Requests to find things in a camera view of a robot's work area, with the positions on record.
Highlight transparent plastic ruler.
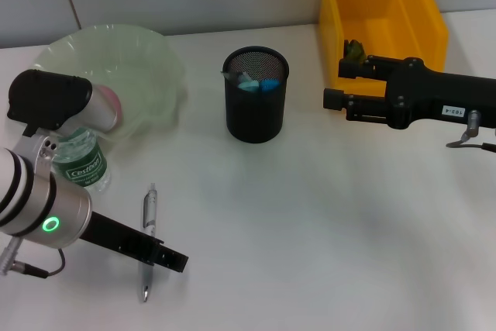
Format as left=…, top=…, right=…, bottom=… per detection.
left=219, top=69, right=253, bottom=86

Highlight pale green wavy glass plate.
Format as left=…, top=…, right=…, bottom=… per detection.
left=33, top=24, right=187, bottom=142

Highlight yellow plastic bin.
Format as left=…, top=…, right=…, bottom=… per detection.
left=319, top=0, right=450, bottom=90

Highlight green plastic wrapper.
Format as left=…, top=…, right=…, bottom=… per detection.
left=343, top=38, right=368, bottom=63

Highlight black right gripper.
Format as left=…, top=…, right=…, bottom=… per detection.
left=322, top=54, right=496, bottom=131

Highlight silver ballpoint pen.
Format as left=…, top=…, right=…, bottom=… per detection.
left=137, top=182, right=159, bottom=304

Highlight clear green-label water bottle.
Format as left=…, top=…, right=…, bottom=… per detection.
left=52, top=128, right=112, bottom=195

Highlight black mesh pen holder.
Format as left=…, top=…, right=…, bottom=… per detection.
left=222, top=47, right=291, bottom=144

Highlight pink peach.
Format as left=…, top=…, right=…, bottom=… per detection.
left=92, top=84, right=125, bottom=131

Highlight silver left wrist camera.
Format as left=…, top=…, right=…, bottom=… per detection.
left=6, top=69, right=119, bottom=139

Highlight blue scissors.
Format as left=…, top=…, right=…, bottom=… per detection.
left=235, top=78, right=281, bottom=95

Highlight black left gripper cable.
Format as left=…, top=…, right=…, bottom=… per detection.
left=0, top=236, right=66, bottom=280

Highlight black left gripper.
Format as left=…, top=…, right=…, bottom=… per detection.
left=79, top=212, right=190, bottom=273

